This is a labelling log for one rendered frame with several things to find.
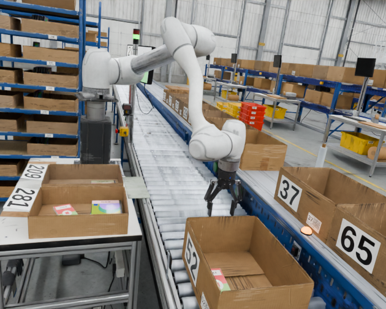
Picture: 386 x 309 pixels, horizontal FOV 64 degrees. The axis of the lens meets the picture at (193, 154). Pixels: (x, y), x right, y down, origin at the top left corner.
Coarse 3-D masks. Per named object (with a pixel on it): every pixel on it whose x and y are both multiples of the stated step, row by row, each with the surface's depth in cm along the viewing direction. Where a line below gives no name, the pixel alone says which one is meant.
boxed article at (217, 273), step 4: (216, 272) 110; (220, 272) 111; (216, 276) 108; (220, 276) 109; (216, 280) 106; (220, 280) 107; (224, 280) 107; (220, 284) 104; (224, 284) 105; (220, 288) 103; (224, 288) 103; (228, 288) 103
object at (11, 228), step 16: (32, 160) 199; (48, 160) 203; (64, 160) 206; (0, 224) 127; (16, 224) 128; (128, 224) 138; (0, 240) 117; (16, 240) 118; (32, 240) 119; (48, 240) 121; (64, 240) 122; (80, 240) 124; (96, 240) 126; (112, 240) 128; (128, 240) 131
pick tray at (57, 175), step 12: (48, 168) 169; (60, 168) 172; (72, 168) 174; (84, 168) 176; (96, 168) 178; (108, 168) 181; (48, 180) 169; (60, 180) 173; (72, 180) 175; (84, 180) 176; (120, 180) 171
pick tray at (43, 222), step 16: (48, 192) 144; (64, 192) 146; (80, 192) 148; (96, 192) 150; (112, 192) 152; (32, 208) 126; (48, 208) 142; (80, 208) 145; (128, 208) 132; (32, 224) 119; (48, 224) 120; (64, 224) 122; (80, 224) 124; (96, 224) 126; (112, 224) 128
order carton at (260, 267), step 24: (216, 216) 119; (240, 216) 122; (192, 240) 106; (216, 240) 123; (240, 240) 125; (264, 240) 116; (216, 264) 117; (240, 264) 118; (264, 264) 116; (288, 264) 101; (216, 288) 83; (240, 288) 107; (264, 288) 84; (288, 288) 86; (312, 288) 89
